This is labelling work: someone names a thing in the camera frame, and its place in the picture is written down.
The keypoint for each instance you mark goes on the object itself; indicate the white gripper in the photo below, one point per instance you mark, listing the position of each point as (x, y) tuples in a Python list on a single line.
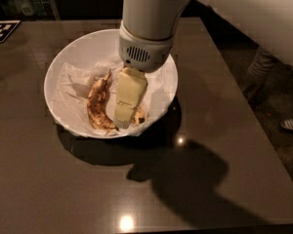
[(143, 53)]

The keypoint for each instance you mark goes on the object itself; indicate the white paper towel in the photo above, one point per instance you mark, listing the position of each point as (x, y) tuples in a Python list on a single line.
[(74, 84)]

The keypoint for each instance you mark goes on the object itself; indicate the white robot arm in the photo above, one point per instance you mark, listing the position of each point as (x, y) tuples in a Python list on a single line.
[(148, 29)]

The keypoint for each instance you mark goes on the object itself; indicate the banana with sticker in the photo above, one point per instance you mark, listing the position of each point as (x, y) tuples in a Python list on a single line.
[(139, 116)]

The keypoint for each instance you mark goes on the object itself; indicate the black white marker tag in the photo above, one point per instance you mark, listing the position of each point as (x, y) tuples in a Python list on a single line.
[(6, 28)]

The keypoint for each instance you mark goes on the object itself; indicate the left spotted banana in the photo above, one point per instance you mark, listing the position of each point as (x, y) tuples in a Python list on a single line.
[(96, 106)]

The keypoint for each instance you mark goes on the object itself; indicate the white bowl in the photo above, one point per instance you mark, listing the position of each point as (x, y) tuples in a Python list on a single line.
[(81, 53)]

